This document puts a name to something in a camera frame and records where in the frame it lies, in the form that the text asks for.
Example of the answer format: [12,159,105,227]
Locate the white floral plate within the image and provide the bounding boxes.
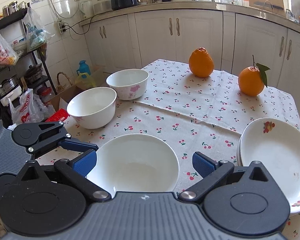
[238,118,300,215]

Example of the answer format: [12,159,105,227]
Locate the wicker basket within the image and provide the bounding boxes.
[56,72,73,92]

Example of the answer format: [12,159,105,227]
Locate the orange with green leaf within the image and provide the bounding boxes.
[238,55,270,97]

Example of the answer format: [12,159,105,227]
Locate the cherry print tablecloth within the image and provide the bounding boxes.
[34,58,300,240]

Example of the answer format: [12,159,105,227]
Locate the blue thermos jug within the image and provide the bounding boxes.
[76,60,91,79]

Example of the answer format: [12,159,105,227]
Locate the cardboard box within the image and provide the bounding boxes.
[50,65,106,111]

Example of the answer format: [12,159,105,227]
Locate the white rice cooker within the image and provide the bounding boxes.
[93,0,112,15]

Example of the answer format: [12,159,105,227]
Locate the black metal shelf rack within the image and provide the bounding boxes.
[0,2,58,131]

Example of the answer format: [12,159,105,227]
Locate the white kitchen cabinets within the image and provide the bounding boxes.
[84,9,300,115]

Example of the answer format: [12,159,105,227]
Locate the plastic bag with snacks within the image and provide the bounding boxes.
[0,33,19,67]

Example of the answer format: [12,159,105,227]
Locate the white electric kettle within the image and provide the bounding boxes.
[79,1,94,20]

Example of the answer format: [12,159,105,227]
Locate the wooden cutting board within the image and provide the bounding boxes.
[249,0,286,17]

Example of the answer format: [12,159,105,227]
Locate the red snack box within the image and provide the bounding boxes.
[46,108,69,122]

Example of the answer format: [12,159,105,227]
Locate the bumpy orange without leaf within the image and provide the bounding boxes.
[189,47,214,78]

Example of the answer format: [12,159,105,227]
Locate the white wall power strip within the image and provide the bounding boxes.
[57,20,66,34]

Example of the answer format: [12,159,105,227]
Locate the white floral bowl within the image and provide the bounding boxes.
[66,87,117,129]
[106,69,149,101]
[87,134,179,196]

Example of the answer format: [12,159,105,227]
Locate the yellow oil bottle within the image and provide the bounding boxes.
[75,73,97,90]

